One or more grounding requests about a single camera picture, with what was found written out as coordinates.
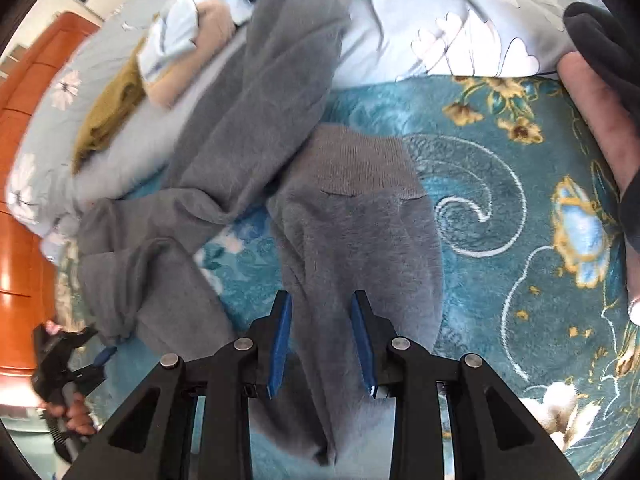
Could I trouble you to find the grey fleece sweatpants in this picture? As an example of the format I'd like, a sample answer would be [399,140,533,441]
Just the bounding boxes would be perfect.
[78,0,442,466]

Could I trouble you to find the person's left hand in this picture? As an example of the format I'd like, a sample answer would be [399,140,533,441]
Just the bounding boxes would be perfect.
[39,393,96,436]

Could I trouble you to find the person's right hand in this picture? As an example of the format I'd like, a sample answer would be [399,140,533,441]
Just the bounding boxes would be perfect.
[558,51,639,324]

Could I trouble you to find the orange wooden headboard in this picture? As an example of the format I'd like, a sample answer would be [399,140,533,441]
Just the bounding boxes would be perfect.
[1,12,99,379]

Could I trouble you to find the teal floral blanket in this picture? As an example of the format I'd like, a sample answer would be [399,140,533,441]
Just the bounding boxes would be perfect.
[54,72,633,480]

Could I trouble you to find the olive green garment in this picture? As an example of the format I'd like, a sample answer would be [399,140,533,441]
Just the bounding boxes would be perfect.
[72,37,146,174]

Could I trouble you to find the beige pink garment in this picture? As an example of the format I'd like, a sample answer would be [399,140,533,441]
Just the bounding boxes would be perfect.
[144,0,236,108]

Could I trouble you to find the light blue shirt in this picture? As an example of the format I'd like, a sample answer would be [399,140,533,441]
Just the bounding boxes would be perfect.
[138,0,257,84]

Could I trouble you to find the black sleeve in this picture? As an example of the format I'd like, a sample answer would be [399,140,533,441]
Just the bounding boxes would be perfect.
[563,2,639,128]

